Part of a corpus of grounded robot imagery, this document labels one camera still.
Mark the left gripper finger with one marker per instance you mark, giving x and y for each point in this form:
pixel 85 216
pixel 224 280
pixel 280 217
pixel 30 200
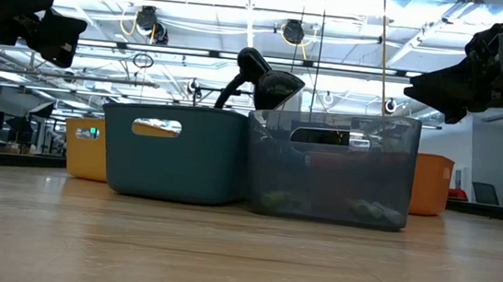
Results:
pixel 57 39

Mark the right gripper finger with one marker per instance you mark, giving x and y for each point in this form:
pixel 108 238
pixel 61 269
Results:
pixel 446 90

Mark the red object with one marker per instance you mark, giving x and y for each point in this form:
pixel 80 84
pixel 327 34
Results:
pixel 458 194

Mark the grey office chair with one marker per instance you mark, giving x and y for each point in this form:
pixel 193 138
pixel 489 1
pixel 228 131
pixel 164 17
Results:
pixel 485 192

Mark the yellow plastic bin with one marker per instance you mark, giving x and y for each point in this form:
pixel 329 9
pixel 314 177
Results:
pixel 85 157

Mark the grey translucent plastic bin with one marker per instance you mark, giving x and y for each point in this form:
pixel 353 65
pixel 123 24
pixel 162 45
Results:
pixel 331 176

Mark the black scanner on stand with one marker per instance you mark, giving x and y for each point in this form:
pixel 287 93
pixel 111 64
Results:
pixel 279 90

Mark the teal plastic bin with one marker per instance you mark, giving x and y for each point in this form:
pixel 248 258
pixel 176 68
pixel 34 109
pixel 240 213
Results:
pixel 174 170

